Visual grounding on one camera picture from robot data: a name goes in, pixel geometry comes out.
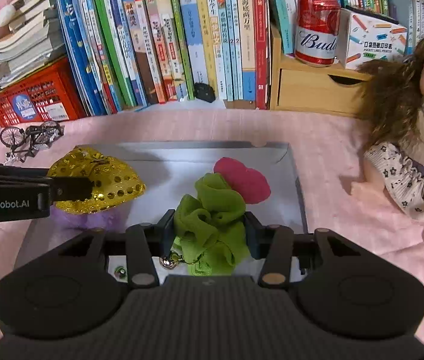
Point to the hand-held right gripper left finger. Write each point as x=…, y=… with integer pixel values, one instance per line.
x=167, y=230

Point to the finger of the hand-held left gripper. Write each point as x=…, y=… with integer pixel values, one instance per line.
x=69, y=188

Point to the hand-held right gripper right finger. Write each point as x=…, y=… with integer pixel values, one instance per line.
x=252, y=237

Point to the gold sequin pouch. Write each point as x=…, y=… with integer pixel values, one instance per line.
x=110, y=172

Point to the green scrunchie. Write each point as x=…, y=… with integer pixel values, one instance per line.
x=212, y=217

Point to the pink scrunchie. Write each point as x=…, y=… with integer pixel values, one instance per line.
x=245, y=183

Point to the miniature black bicycle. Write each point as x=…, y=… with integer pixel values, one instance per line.
x=32, y=138

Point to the large red plastic basket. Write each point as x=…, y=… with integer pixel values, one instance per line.
x=47, y=101

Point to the pink striped bedsheet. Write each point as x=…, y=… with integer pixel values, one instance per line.
x=328, y=150

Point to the small black object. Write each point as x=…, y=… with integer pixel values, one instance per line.
x=204, y=92

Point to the stack of flat books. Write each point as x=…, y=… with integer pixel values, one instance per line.
x=24, y=45

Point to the wooden drawer box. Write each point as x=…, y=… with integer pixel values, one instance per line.
x=306, y=90

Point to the row of colourful books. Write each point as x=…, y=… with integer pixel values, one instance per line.
x=159, y=45

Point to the brown haired doll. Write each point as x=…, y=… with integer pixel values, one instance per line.
x=403, y=120

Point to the red drink can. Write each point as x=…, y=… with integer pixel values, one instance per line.
x=317, y=30

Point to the white pencil print box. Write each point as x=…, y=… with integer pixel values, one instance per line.
x=373, y=37

